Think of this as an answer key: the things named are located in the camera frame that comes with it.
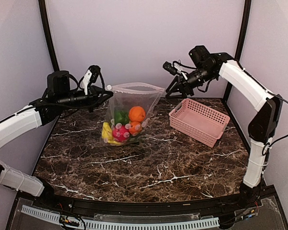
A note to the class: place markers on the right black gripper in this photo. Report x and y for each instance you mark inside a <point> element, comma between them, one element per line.
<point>183,86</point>

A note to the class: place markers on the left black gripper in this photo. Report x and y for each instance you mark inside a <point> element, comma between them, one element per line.
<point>94,92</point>

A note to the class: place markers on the clear zip top bag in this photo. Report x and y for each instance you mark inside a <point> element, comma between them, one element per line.
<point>127,95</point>

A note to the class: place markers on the green toy pepper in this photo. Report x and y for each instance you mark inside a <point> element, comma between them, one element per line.
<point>121,116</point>

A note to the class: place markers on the pink plastic basket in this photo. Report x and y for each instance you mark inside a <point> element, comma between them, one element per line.
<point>198,121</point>

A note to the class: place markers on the orange toy orange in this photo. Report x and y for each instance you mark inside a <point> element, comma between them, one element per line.
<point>137,113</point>

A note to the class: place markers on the yellow toy pear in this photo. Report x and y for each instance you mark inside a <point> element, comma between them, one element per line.
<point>107,132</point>

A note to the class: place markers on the red toy apple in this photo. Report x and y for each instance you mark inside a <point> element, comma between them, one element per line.
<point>120,134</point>

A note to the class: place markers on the orange green toy mango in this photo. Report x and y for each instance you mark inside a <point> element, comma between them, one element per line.
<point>135,128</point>

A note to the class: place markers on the yellow toy banana bunch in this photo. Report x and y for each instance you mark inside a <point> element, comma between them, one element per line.
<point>112,142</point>

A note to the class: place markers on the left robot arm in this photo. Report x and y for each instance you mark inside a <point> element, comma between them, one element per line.
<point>63,92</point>

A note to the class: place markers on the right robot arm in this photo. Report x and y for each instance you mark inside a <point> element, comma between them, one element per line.
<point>211,66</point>

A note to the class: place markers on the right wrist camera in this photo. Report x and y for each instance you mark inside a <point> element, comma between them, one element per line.
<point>175,68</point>

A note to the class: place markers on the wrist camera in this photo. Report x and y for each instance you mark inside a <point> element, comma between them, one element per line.
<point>91,75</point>
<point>175,68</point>

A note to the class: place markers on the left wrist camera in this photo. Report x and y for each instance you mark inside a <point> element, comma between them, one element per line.
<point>91,75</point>

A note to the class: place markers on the right black frame post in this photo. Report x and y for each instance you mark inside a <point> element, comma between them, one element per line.
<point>240,43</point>

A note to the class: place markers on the black frame post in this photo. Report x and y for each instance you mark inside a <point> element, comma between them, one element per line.
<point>240,43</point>
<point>48,35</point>

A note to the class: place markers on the left black frame post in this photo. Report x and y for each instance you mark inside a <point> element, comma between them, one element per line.
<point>48,35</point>

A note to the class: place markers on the black front rail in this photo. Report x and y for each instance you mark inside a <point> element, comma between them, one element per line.
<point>263,212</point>

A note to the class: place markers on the white slotted cable duct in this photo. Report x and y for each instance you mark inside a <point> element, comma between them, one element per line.
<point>112,222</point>

